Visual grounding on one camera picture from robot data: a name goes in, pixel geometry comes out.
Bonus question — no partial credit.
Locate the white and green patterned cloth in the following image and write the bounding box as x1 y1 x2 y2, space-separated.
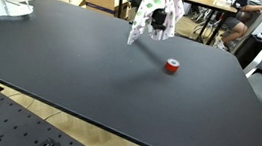
126 0 187 52

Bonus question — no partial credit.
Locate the black metal table leg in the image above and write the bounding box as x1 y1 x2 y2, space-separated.
116 0 125 19

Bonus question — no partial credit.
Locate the seated person in shorts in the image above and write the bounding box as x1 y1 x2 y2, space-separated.
214 0 262 56

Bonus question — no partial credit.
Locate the red tape roll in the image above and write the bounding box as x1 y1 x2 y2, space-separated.
163 57 181 74

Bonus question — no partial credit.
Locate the black perforated mounting board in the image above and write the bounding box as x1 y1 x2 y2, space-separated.
0 80 116 146

